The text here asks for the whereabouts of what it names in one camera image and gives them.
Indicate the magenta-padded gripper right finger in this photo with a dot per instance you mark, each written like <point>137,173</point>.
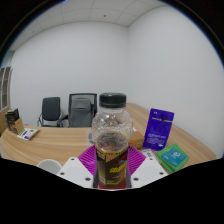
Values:
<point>148,170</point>

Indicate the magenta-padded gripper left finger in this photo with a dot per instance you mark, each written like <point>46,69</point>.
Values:
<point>75,171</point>

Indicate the clear bottle with black cap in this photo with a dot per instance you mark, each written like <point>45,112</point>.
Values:
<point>111,133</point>

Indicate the small tan box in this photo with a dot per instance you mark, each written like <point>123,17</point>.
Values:
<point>149,153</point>

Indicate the white and grey mug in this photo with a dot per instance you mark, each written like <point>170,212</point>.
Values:
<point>50,165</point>

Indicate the green flat packet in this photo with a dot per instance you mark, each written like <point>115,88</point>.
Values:
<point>173,158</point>

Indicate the purple standing pouch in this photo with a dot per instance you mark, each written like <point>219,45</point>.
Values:
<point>158,128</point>

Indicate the wooden side desk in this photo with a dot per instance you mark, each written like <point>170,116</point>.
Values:
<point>137,113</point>

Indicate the grey mesh office chair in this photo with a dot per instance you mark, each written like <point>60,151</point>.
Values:
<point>80,111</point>

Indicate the white and green leaflet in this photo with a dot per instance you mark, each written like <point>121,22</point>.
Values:
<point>27,133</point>

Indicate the black visitor chair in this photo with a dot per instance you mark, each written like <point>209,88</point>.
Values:
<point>51,109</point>

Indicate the tan cardboard box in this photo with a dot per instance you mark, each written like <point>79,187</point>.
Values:
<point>18,127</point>

